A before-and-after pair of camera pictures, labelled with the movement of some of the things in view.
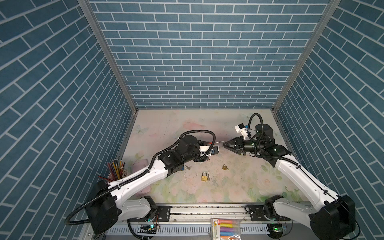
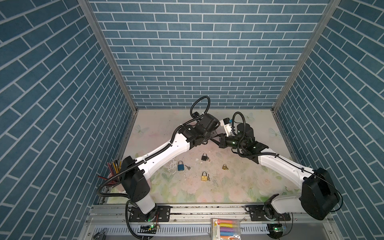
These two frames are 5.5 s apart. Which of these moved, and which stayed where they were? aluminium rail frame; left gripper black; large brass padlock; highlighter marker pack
Moved: left gripper black
Stayed: highlighter marker pack; large brass padlock; aluminium rail frame
